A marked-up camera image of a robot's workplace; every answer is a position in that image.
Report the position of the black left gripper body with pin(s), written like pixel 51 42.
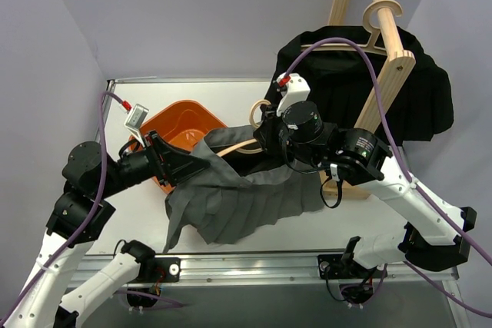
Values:
pixel 160 158

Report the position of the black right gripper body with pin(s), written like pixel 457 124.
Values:
pixel 267 133

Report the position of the wooden hanger of grey skirt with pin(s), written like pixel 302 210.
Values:
pixel 241 147

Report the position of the grey pleated skirt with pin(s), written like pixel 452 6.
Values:
pixel 238 193

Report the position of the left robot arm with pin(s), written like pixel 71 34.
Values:
pixel 76 222

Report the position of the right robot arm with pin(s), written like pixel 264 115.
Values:
pixel 433 236

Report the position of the black pleated skirt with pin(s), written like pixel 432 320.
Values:
pixel 340 84

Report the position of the wooden hanger of black skirt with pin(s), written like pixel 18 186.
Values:
pixel 383 38

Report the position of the orange plastic basket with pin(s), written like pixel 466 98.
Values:
pixel 182 124

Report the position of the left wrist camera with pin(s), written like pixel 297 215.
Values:
pixel 134 120

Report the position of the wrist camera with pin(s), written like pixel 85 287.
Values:
pixel 134 120
pixel 293 89

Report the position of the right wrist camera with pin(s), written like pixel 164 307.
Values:
pixel 293 89

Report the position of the aluminium rail table edge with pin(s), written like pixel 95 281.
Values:
pixel 286 252

